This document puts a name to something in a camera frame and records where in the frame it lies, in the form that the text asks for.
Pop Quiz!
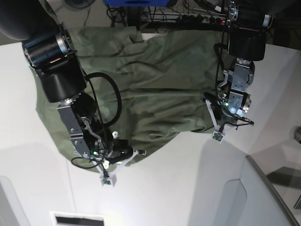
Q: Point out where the green t-shirt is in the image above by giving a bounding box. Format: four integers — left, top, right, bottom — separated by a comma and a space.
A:
35, 25, 256, 171

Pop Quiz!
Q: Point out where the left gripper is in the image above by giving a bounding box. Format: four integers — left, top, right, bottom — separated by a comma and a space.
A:
203, 93, 254, 129

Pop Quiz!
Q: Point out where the black power strip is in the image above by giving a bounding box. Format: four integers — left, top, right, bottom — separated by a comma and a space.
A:
176, 14, 225, 25

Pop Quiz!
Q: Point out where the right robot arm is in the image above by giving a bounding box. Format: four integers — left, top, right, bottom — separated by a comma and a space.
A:
0, 0, 146, 166

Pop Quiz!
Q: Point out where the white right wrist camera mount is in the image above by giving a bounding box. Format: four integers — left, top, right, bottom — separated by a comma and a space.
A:
93, 149, 146, 187

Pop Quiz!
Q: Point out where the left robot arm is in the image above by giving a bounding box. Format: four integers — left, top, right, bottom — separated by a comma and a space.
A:
204, 0, 273, 133

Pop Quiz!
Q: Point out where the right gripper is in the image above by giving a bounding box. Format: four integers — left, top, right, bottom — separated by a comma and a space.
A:
90, 131, 146, 169

